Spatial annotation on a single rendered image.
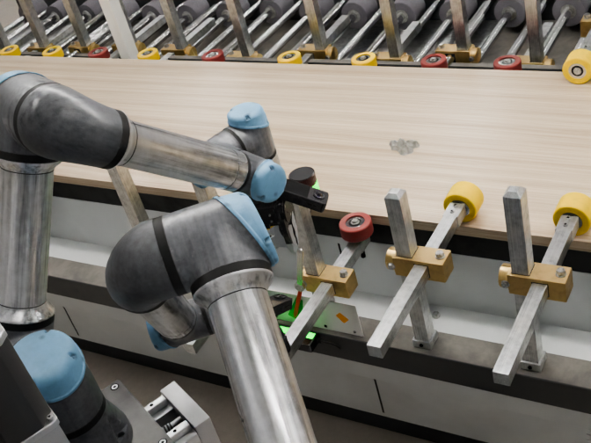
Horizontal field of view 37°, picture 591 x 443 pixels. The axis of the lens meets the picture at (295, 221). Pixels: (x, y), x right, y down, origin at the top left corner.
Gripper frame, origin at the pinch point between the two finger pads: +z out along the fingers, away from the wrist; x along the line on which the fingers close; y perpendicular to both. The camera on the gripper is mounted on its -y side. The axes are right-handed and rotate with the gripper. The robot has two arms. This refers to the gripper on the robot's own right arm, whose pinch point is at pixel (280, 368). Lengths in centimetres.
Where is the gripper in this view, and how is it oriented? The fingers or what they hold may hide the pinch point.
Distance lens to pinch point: 190.0
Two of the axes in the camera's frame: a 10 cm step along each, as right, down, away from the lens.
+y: -4.7, 6.1, -6.4
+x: 8.5, 1.2, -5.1
